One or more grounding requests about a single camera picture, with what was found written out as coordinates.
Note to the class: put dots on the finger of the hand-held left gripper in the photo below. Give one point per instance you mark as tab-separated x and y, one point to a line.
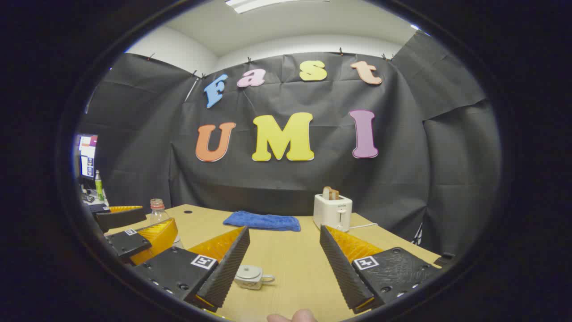
127	243
120	219

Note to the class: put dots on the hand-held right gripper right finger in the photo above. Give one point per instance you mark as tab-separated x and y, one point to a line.
342	273

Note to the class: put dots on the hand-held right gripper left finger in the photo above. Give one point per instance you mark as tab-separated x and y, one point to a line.
223	268

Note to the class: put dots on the white ceramic teacup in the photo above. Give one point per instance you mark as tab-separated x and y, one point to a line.
250	284

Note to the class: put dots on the clear plastic water bottle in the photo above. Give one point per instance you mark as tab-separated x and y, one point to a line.
158	214

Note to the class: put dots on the green drink bottle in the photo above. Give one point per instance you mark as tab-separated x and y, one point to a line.
99	188

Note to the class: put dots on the white side table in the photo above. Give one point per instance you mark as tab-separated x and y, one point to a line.
96	203

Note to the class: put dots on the white toaster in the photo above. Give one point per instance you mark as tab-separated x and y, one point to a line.
330	212

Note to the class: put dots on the blue towel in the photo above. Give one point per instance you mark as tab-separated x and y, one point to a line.
263	221

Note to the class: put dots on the computer monitor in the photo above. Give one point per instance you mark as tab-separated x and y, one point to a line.
87	156

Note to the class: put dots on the toast slice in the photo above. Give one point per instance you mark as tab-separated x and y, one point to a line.
330	193

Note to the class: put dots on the small dark block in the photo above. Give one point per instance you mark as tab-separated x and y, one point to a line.
444	260

